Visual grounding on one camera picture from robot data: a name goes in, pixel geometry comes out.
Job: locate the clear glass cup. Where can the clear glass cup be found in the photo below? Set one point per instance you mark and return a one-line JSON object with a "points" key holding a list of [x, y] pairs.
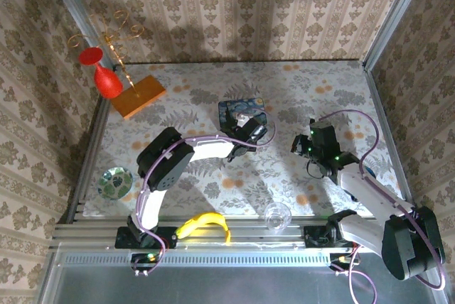
{"points": [[278, 217]]}

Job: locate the red wine glass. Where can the red wine glass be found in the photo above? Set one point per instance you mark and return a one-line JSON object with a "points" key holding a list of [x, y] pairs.
{"points": [[106, 80]]}

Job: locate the yellow banana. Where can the yellow banana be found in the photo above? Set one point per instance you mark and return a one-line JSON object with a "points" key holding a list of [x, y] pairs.
{"points": [[204, 220]]}

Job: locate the black connector board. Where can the black connector board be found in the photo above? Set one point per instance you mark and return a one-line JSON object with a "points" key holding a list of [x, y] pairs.
{"points": [[343, 259], [144, 258]]}

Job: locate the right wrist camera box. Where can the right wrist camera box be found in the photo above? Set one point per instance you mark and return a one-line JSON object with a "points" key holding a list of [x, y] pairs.
{"points": [[321, 124]]}

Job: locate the aluminium front rail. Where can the aluminium front rail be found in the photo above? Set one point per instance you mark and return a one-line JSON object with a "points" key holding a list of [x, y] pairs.
{"points": [[249, 238]]}

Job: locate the green leaf pattern plate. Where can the green leaf pattern plate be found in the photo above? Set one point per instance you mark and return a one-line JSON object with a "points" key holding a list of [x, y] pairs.
{"points": [[115, 183]]}

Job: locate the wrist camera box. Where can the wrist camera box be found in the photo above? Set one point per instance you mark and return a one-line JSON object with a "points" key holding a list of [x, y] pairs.
{"points": [[321, 124], [244, 117]]}

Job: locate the starry night tin box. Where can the starry night tin box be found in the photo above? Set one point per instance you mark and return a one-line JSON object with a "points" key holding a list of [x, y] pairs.
{"points": [[245, 105]]}

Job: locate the aluminium frame post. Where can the aluminium frame post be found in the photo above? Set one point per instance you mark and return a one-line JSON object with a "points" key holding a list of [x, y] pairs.
{"points": [[398, 9], [71, 2]]}

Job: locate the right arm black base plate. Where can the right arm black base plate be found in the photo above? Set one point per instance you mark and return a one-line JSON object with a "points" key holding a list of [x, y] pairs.
{"points": [[313, 238]]}

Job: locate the floral tablecloth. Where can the floral tablecloth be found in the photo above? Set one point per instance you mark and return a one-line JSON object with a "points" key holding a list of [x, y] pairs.
{"points": [[231, 183]]}

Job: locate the grey metal plate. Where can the grey metal plate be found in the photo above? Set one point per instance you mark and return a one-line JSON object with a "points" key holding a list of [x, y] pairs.
{"points": [[231, 284]]}

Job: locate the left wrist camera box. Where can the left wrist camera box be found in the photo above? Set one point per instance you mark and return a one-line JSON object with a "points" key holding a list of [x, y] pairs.
{"points": [[244, 117]]}

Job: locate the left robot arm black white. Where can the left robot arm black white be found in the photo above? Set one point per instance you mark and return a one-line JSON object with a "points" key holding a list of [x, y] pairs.
{"points": [[167, 165]]}

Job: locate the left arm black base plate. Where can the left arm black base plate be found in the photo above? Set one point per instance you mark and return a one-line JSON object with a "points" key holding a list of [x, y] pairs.
{"points": [[167, 240]]}

